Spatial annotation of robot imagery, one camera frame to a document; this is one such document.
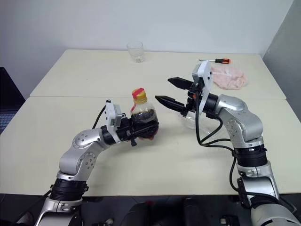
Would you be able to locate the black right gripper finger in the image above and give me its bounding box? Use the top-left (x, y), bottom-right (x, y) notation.
top-left (155, 95), bottom-right (188, 116)
top-left (167, 77), bottom-right (196, 90)

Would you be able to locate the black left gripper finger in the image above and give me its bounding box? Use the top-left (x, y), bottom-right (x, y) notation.
top-left (131, 120), bottom-right (160, 139)

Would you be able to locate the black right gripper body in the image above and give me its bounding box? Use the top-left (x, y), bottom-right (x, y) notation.
top-left (184, 81), bottom-right (204, 117)

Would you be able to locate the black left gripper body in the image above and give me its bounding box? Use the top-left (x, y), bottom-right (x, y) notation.
top-left (117, 117), bottom-right (138, 147)

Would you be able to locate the dark liquid plastic bottle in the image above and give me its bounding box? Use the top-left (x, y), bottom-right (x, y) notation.
top-left (128, 96), bottom-right (158, 142)

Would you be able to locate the clear wine glass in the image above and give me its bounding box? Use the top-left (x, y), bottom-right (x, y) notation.
top-left (180, 109), bottom-right (222, 139)

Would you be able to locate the yellow and red bottle cap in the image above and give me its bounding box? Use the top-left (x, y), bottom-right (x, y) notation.
top-left (131, 87), bottom-right (148, 103)

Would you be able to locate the crumpled pink cloth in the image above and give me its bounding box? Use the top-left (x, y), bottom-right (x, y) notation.
top-left (210, 65), bottom-right (249, 90)

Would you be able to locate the orange and black screwdriver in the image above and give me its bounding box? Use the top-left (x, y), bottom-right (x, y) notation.
top-left (199, 58), bottom-right (232, 64)

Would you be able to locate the clear glass tumbler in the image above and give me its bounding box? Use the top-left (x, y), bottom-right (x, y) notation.
top-left (127, 41), bottom-right (144, 64)

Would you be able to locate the dark rounded shape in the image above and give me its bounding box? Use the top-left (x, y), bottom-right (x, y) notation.
top-left (123, 202), bottom-right (153, 226)

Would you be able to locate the dark laptop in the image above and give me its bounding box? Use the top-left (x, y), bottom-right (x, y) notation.
top-left (0, 67), bottom-right (26, 139)

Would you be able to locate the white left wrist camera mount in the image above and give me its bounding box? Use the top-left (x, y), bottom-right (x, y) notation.
top-left (105, 99), bottom-right (127, 144)

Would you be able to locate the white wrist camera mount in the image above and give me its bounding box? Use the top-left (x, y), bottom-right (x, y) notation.
top-left (192, 60), bottom-right (214, 113)
top-left (105, 99), bottom-right (127, 144)

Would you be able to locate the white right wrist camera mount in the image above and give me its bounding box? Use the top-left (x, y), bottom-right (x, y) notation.
top-left (192, 60), bottom-right (214, 113)

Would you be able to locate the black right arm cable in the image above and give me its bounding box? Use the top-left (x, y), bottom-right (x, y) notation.
top-left (194, 110), bottom-right (252, 208)

